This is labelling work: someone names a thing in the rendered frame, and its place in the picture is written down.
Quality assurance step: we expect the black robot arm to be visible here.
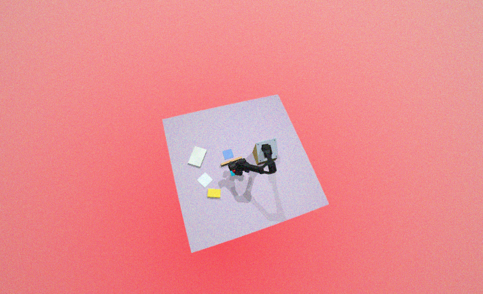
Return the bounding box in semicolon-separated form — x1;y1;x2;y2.
228;144;277;176

